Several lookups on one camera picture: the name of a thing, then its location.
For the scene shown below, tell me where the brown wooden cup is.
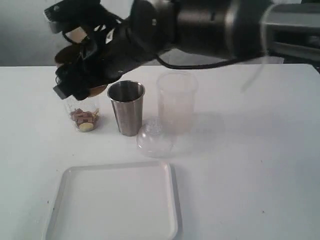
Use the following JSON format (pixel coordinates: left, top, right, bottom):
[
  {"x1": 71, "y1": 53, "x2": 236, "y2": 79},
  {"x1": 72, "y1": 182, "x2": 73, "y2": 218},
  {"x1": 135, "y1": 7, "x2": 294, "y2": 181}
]
[{"x1": 54, "y1": 27, "x2": 107, "y2": 97}]

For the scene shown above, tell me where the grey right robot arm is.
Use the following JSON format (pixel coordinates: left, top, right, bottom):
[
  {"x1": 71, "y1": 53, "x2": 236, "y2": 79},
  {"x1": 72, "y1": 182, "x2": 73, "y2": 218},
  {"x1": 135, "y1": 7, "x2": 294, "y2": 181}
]
[{"x1": 44, "y1": 0, "x2": 320, "y2": 101}]

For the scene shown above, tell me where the clear plastic shaker cup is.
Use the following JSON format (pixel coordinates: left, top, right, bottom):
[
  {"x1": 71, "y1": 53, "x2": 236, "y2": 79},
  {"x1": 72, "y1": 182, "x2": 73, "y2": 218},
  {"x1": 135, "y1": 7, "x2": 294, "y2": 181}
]
[{"x1": 63, "y1": 96, "x2": 100, "y2": 133}]

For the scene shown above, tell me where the translucent plastic container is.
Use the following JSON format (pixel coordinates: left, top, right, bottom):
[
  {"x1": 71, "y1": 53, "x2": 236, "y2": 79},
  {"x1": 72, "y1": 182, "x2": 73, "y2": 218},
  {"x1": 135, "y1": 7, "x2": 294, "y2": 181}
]
[{"x1": 156, "y1": 71, "x2": 198, "y2": 135}]

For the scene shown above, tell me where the stainless steel cup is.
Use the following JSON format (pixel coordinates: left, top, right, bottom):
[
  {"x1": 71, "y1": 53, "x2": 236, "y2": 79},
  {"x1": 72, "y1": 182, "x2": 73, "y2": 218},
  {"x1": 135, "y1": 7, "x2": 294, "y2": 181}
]
[{"x1": 107, "y1": 80, "x2": 145, "y2": 137}]

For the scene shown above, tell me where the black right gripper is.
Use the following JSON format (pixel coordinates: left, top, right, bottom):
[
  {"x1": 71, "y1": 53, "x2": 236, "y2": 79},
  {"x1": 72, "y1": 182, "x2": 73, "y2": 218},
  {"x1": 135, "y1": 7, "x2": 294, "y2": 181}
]
[{"x1": 44, "y1": 0, "x2": 175, "y2": 101}]

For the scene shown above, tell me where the clear dome strainer lid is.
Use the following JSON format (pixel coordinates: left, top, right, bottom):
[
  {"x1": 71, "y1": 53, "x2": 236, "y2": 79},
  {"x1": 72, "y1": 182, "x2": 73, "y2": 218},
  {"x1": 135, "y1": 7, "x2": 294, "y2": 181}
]
[{"x1": 136, "y1": 117, "x2": 174, "y2": 158}]

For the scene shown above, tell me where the black cable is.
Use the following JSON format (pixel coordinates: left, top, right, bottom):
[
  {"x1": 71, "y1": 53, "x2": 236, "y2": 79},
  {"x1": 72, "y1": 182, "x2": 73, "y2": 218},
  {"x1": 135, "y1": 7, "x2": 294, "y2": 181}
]
[{"x1": 154, "y1": 53, "x2": 241, "y2": 70}]

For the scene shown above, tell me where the white square tray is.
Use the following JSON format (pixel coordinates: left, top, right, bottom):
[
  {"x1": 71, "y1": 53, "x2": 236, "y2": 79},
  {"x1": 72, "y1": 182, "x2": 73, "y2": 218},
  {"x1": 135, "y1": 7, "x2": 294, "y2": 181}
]
[{"x1": 44, "y1": 161, "x2": 179, "y2": 240}]

